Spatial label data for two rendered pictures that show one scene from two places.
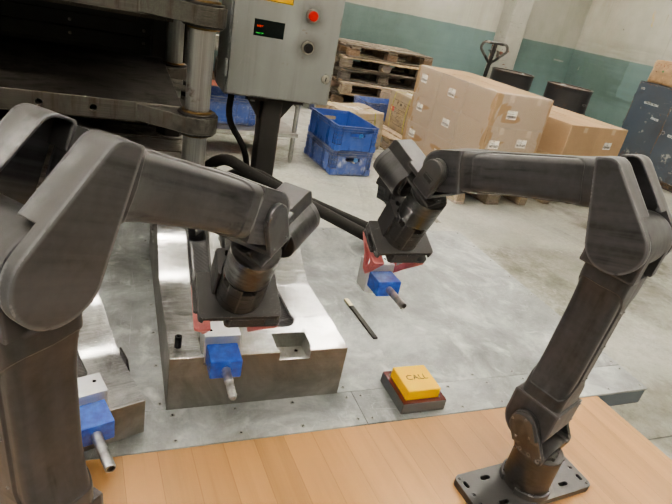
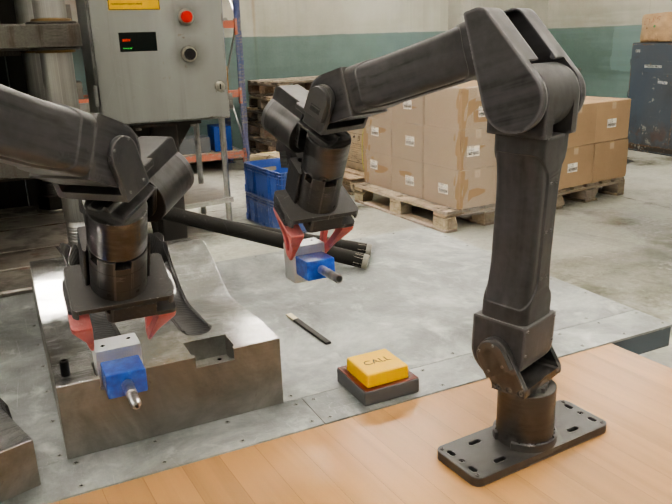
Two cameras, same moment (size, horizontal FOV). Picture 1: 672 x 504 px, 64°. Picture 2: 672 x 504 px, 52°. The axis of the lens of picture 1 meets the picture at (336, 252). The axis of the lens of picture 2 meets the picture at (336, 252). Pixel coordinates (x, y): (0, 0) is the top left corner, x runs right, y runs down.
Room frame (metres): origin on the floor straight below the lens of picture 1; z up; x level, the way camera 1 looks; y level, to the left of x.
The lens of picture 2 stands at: (-0.12, -0.11, 1.24)
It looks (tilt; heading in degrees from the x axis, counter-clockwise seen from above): 17 degrees down; 359
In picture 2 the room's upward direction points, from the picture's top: 2 degrees counter-clockwise
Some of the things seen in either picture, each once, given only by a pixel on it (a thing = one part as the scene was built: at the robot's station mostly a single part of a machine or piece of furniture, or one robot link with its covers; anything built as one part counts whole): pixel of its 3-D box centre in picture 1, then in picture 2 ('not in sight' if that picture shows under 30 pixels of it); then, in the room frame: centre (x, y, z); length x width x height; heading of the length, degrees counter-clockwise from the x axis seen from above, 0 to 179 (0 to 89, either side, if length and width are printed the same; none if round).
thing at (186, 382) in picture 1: (232, 278); (136, 310); (0.84, 0.18, 0.87); 0.50 x 0.26 x 0.14; 25
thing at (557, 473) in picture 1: (531, 465); (525, 411); (0.56, -0.32, 0.84); 0.20 x 0.07 x 0.08; 119
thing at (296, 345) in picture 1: (290, 351); (210, 359); (0.66, 0.04, 0.87); 0.05 x 0.05 x 0.04; 25
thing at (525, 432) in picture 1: (541, 426); (519, 357); (0.57, -0.32, 0.90); 0.09 x 0.06 x 0.06; 136
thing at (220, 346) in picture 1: (224, 365); (125, 380); (0.57, 0.12, 0.89); 0.13 x 0.05 x 0.05; 25
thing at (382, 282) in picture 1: (386, 286); (318, 267); (0.81, -0.10, 0.94); 0.13 x 0.05 x 0.05; 25
